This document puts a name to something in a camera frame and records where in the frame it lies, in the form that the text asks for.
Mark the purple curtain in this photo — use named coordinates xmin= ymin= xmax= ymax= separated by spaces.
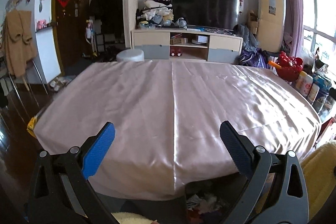
xmin=285 ymin=0 xmax=303 ymax=56

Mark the yellow fluffy cushion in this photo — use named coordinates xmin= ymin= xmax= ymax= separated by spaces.
xmin=301 ymin=140 xmax=336 ymax=220

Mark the blue round cookie tin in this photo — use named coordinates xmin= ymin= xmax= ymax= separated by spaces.
xmin=313 ymin=73 xmax=335 ymax=113

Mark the dark wooden door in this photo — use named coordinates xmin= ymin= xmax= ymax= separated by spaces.
xmin=52 ymin=0 xmax=92 ymax=75

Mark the black trash bin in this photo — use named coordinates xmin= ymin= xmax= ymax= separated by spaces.
xmin=185 ymin=172 xmax=247 ymax=223

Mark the pile of clothes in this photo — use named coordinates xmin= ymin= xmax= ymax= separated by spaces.
xmin=136 ymin=0 xmax=187 ymax=30

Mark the cream standing air conditioner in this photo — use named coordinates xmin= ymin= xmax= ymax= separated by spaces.
xmin=257 ymin=0 xmax=286 ymax=53

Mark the beige TV cabinet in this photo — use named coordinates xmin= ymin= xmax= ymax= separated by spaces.
xmin=131 ymin=28 xmax=243 ymax=64

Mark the white bottle orange label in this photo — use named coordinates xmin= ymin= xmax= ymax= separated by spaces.
xmin=307 ymin=84 xmax=319 ymax=104

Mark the orange foam stick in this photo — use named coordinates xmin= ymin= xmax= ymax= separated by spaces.
xmin=268 ymin=60 xmax=282 ymax=69

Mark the white bottle pink label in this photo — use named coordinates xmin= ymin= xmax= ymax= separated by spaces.
xmin=300 ymin=75 xmax=313 ymax=97

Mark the tan hanging coat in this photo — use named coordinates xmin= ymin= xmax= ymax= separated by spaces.
xmin=2 ymin=9 xmax=38 ymax=78

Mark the pink satin tablecloth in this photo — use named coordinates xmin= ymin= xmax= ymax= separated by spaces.
xmin=34 ymin=60 xmax=321 ymax=201

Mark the red plastic basket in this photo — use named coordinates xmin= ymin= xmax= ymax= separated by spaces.
xmin=276 ymin=52 xmax=303 ymax=82

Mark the white round stool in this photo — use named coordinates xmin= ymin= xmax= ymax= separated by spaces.
xmin=116 ymin=48 xmax=145 ymax=62

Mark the black flat television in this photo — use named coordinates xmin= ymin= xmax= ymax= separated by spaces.
xmin=172 ymin=0 xmax=239 ymax=30

